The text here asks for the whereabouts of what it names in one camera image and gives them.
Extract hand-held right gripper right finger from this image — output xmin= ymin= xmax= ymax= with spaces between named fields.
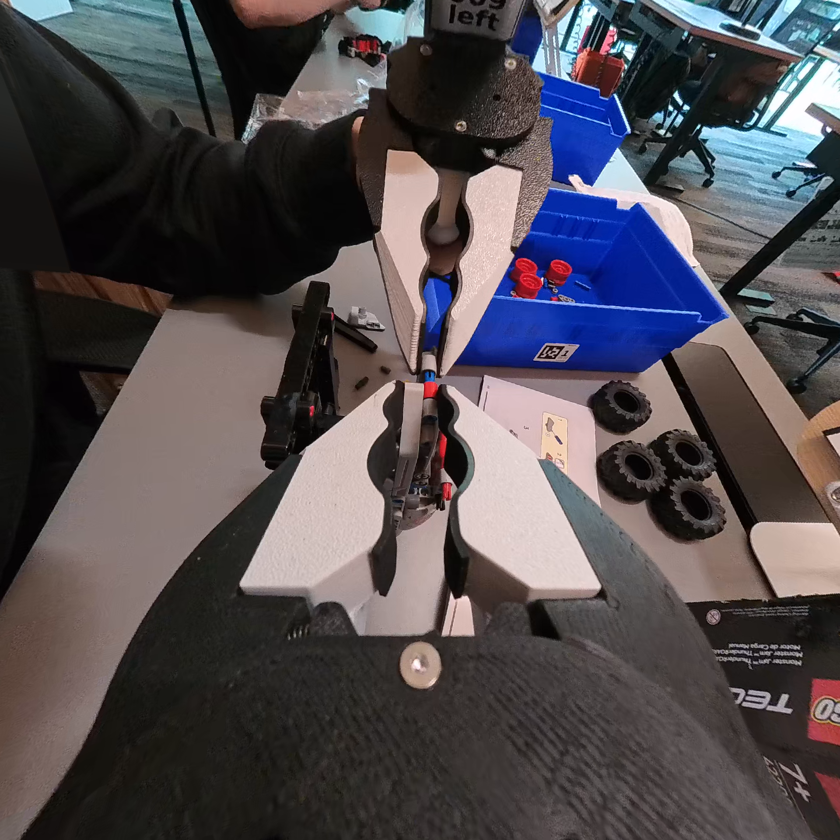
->
xmin=443 ymin=381 xmax=606 ymax=619

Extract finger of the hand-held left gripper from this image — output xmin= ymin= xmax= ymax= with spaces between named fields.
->
xmin=373 ymin=148 xmax=443 ymax=375
xmin=438 ymin=163 xmax=524 ymax=378

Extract grey desk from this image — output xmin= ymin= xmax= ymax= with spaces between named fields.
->
xmin=243 ymin=13 xmax=654 ymax=194
xmin=0 ymin=243 xmax=840 ymax=840

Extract person's left forearm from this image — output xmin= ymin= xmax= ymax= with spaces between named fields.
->
xmin=98 ymin=108 xmax=375 ymax=296

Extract clear plastic parts bag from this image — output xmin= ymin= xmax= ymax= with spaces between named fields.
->
xmin=243 ymin=80 xmax=388 ymax=142

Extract black toy axle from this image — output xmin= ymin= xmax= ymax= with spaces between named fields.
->
xmin=333 ymin=318 xmax=379 ymax=353

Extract black toy tyre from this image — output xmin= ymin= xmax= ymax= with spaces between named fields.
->
xmin=596 ymin=440 xmax=669 ymax=503
xmin=589 ymin=381 xmax=654 ymax=434
xmin=646 ymin=478 xmax=728 ymax=542
xmin=650 ymin=428 xmax=718 ymax=480

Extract black toy brick chassis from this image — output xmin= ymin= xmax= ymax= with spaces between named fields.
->
xmin=260 ymin=281 xmax=343 ymax=470

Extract black office chair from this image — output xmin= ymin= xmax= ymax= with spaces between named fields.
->
xmin=745 ymin=308 xmax=840 ymax=395
xmin=640 ymin=52 xmax=718 ymax=188

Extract orange crate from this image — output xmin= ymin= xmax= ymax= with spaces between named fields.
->
xmin=572 ymin=49 xmax=626 ymax=98

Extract red black toy model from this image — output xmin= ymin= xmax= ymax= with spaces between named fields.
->
xmin=338 ymin=34 xmax=388 ymax=67

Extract black sign stand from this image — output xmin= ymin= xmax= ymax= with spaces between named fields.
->
xmin=172 ymin=0 xmax=217 ymax=137

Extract person's dark-clothed body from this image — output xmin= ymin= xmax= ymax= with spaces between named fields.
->
xmin=0 ymin=7 xmax=172 ymax=592

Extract open instruction booklet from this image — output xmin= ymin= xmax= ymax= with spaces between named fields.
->
xmin=478 ymin=375 xmax=598 ymax=490

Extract dark flat panel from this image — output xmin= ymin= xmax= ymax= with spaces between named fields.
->
xmin=663 ymin=341 xmax=834 ymax=532

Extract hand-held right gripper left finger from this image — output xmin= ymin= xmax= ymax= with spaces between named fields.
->
xmin=238 ymin=379 xmax=404 ymax=619

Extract black toy set box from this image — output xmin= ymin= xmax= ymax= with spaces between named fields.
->
xmin=686 ymin=594 xmax=840 ymax=840

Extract white card sheet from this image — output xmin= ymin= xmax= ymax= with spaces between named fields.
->
xmin=750 ymin=521 xmax=840 ymax=598

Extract grey toy brick model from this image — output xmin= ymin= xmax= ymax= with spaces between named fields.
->
xmin=384 ymin=351 xmax=460 ymax=532

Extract blue plastic parts bin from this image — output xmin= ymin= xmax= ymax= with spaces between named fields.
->
xmin=423 ymin=187 xmax=729 ymax=374
xmin=518 ymin=71 xmax=631 ymax=188

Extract wood edged desk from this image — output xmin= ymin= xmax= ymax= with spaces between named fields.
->
xmin=633 ymin=0 xmax=805 ymax=185

